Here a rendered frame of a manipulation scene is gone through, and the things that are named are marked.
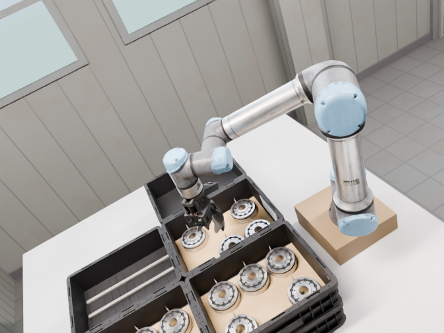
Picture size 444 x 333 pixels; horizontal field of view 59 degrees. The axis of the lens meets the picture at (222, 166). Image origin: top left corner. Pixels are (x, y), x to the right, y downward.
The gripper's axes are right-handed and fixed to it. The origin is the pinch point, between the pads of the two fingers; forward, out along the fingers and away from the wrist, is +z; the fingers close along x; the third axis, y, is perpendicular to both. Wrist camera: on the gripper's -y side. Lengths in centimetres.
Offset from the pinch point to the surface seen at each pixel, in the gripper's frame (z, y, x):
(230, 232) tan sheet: 13.7, -8.0, -1.8
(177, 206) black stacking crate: 13.7, -19.5, -31.9
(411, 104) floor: 97, -203, 56
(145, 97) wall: 16, -119, -109
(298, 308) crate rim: 4.1, 22.9, 33.6
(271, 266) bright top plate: 10.7, 6.7, 19.6
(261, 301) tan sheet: 13.7, 18.0, 18.5
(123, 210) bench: 27, -26, -75
